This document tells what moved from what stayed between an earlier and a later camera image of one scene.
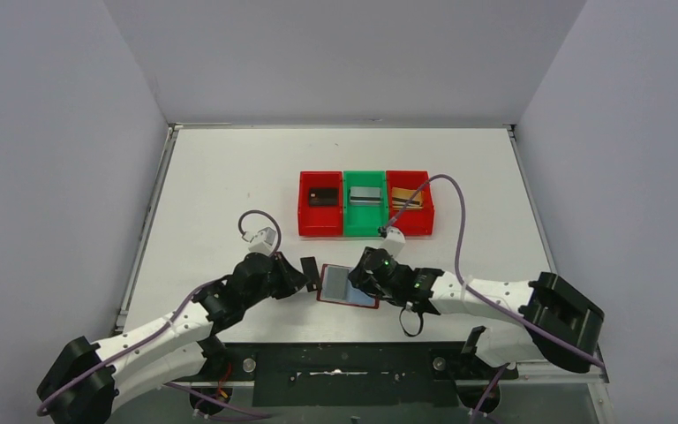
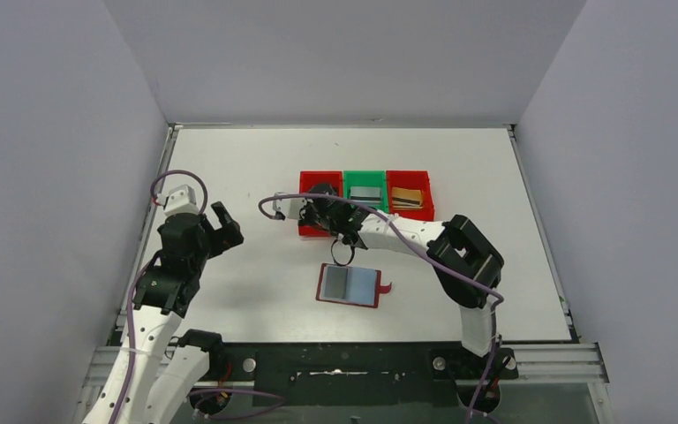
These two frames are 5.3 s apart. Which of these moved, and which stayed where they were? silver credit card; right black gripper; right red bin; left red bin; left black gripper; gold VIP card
Moved: right black gripper; left black gripper
Stayed: left red bin; right red bin; silver credit card; gold VIP card
